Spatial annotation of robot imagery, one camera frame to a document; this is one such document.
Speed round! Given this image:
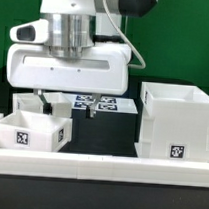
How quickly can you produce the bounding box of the white drawer box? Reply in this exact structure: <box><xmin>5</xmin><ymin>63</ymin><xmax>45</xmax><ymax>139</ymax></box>
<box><xmin>0</xmin><ymin>110</ymin><xmax>72</xmax><ymax>152</ymax></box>
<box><xmin>12</xmin><ymin>92</ymin><xmax>72</xmax><ymax>118</ymax></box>

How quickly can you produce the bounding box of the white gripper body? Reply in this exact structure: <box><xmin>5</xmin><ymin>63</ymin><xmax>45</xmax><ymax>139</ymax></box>
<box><xmin>6</xmin><ymin>43</ymin><xmax>132</xmax><ymax>95</ymax></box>

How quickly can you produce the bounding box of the white front drawer box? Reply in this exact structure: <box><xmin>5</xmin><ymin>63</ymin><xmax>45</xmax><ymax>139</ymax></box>
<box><xmin>0</xmin><ymin>110</ymin><xmax>72</xmax><ymax>152</ymax></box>

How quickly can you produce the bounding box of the white workspace border frame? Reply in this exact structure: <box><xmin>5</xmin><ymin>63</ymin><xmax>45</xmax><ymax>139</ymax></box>
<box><xmin>0</xmin><ymin>112</ymin><xmax>209</xmax><ymax>189</ymax></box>

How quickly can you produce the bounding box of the white drawer cabinet housing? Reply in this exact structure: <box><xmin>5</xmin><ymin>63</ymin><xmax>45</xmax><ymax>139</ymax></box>
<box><xmin>137</xmin><ymin>82</ymin><xmax>209</xmax><ymax>162</ymax></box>

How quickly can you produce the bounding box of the white cable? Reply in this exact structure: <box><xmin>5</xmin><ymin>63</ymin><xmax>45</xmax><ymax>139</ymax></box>
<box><xmin>98</xmin><ymin>0</ymin><xmax>151</xmax><ymax>71</ymax></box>

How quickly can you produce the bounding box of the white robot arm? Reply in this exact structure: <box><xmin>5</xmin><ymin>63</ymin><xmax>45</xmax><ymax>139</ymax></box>
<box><xmin>6</xmin><ymin>0</ymin><xmax>159</xmax><ymax>116</ymax></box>

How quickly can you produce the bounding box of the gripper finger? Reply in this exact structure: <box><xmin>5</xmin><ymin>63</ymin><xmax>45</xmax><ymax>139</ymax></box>
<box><xmin>33</xmin><ymin>89</ymin><xmax>52</xmax><ymax>115</ymax></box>
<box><xmin>86</xmin><ymin>94</ymin><xmax>101</xmax><ymax>119</ymax></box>

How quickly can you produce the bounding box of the white rear drawer box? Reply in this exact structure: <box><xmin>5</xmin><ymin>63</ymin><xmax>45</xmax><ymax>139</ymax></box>
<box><xmin>12</xmin><ymin>92</ymin><xmax>72</xmax><ymax>118</ymax></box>

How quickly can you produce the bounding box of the marker tag sheet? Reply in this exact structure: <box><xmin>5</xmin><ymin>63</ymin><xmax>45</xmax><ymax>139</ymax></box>
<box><xmin>65</xmin><ymin>93</ymin><xmax>137</xmax><ymax>114</ymax></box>

